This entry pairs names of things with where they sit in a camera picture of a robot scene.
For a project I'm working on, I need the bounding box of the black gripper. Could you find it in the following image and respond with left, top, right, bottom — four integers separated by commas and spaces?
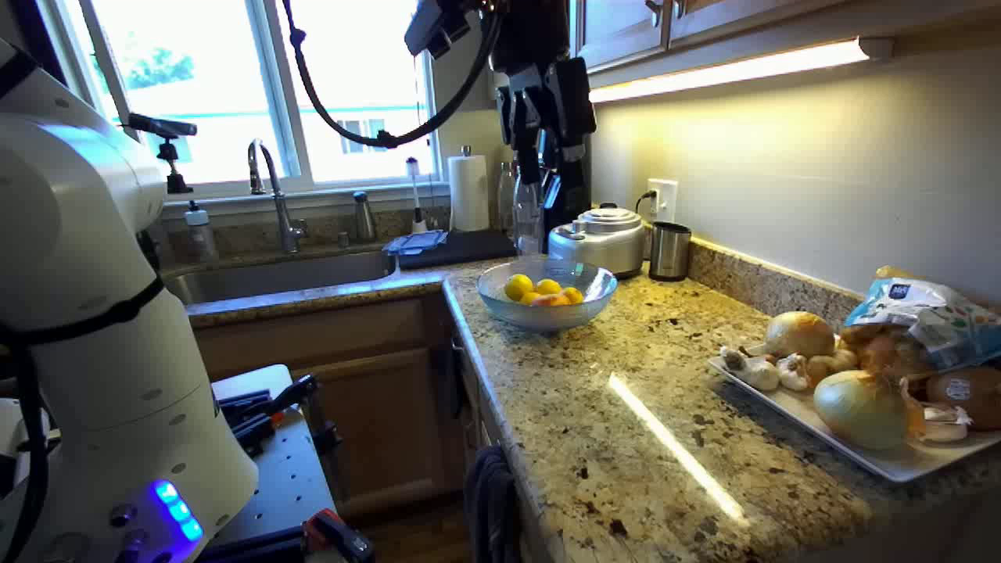
493, 56, 600, 217

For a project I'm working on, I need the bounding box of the clear glass bowl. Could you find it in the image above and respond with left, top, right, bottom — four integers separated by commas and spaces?
475, 254, 621, 334

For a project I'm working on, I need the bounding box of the grey robot cart top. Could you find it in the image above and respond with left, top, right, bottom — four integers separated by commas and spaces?
202, 359, 352, 558

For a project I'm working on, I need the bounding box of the white paper towel roll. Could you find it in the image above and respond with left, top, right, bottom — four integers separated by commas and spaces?
445, 146, 493, 236

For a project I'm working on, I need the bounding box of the large yellow lemon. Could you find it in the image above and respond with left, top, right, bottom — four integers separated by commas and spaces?
504, 274, 539, 306

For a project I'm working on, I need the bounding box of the dark dish drying mat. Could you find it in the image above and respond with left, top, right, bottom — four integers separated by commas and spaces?
383, 230, 519, 277

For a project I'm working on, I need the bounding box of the steel metal cup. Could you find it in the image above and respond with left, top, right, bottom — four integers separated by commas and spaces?
646, 220, 694, 284

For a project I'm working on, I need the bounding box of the chrome sink sprayer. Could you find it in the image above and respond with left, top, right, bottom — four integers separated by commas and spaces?
352, 188, 383, 247

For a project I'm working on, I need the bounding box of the under cabinet light strip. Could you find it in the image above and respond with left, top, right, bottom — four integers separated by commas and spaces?
586, 35, 897, 109

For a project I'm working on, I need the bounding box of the white mushroom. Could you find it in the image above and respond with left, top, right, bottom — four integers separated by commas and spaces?
779, 352, 814, 395
745, 356, 784, 399
715, 345, 754, 375

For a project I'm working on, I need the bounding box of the chrome kitchen faucet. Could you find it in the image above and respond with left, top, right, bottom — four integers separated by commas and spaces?
243, 138, 307, 257

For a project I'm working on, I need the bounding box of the steel kitchen sink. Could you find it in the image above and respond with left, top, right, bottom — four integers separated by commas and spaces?
164, 243, 399, 306

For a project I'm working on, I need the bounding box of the wooden base cabinet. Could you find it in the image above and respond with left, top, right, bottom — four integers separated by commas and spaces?
189, 294, 475, 522

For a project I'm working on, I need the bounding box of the small yellow onion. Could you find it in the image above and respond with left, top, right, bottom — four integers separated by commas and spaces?
764, 309, 839, 363

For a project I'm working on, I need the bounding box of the dark blue dish towel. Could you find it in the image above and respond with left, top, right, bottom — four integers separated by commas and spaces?
459, 446, 525, 563

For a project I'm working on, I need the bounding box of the clear soap dispenser bottle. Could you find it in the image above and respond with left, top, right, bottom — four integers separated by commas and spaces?
182, 199, 219, 266

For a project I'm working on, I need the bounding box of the black tool on cart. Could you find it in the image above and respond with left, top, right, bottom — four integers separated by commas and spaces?
215, 374, 321, 453

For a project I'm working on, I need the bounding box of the white rectangular tray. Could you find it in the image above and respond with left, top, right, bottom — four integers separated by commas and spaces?
711, 352, 1001, 486

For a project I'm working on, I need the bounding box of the large yellow onion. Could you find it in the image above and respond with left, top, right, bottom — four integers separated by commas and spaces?
809, 370, 912, 453

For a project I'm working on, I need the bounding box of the clear plastic food bag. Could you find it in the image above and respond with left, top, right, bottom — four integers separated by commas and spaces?
841, 274, 1001, 375

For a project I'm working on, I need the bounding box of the white garlic bulb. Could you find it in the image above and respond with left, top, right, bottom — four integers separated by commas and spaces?
916, 400, 975, 449

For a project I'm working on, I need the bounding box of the brown potato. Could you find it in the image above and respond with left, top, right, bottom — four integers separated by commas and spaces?
919, 363, 1001, 431

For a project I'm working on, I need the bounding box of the white wall power outlet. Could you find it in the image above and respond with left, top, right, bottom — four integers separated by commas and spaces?
646, 176, 682, 227

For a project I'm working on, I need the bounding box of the dish brush with white handle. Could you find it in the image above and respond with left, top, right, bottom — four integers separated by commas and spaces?
403, 153, 432, 238

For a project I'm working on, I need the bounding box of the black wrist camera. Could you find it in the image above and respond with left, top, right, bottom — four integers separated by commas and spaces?
399, 0, 489, 63

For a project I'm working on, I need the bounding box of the wooden wall cabinet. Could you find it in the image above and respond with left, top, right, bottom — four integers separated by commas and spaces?
568, 0, 1001, 80

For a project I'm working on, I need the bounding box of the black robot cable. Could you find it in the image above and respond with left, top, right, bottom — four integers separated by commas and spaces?
275, 0, 507, 150

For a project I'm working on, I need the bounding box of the white window frame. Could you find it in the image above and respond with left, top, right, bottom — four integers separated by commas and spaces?
39, 0, 445, 201

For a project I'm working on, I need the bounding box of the black camera on tripod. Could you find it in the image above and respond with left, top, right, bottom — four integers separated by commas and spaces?
126, 109, 199, 199

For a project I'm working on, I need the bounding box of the clamp with orange handle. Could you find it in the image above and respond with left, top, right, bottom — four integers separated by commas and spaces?
299, 508, 383, 563

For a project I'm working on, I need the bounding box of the black cable on arm base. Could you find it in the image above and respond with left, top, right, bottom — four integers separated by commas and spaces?
0, 274, 169, 563

